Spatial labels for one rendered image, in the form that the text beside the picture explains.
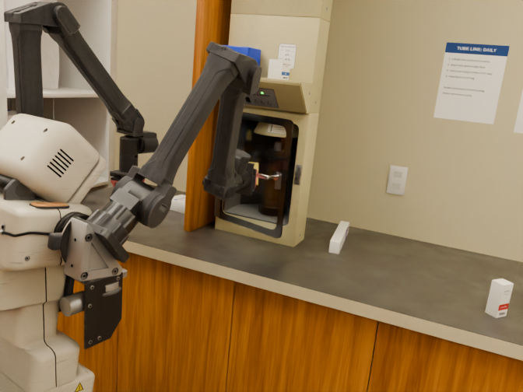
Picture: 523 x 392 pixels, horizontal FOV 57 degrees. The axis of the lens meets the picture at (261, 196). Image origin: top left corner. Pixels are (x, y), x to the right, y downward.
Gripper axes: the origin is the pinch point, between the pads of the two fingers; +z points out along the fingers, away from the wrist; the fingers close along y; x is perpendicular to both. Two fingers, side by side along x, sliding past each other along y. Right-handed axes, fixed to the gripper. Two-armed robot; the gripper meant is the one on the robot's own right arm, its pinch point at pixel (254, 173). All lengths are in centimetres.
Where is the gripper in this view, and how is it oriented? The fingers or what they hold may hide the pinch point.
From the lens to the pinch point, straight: 160.8
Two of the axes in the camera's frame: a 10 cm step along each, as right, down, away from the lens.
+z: 4.1, -1.9, 8.9
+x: -9.1, -1.8, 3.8
